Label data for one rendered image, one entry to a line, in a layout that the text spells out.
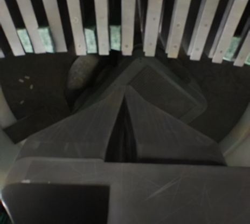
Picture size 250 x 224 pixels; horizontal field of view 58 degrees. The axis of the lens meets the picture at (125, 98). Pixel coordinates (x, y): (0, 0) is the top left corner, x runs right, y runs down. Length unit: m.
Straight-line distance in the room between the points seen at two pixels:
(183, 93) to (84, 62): 0.60
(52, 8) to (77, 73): 1.21
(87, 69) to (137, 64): 0.42
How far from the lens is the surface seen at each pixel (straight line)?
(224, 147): 1.86
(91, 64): 1.39
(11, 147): 1.80
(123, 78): 1.12
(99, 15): 0.21
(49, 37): 0.23
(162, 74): 1.12
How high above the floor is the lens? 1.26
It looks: 55 degrees down
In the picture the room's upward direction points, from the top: 178 degrees counter-clockwise
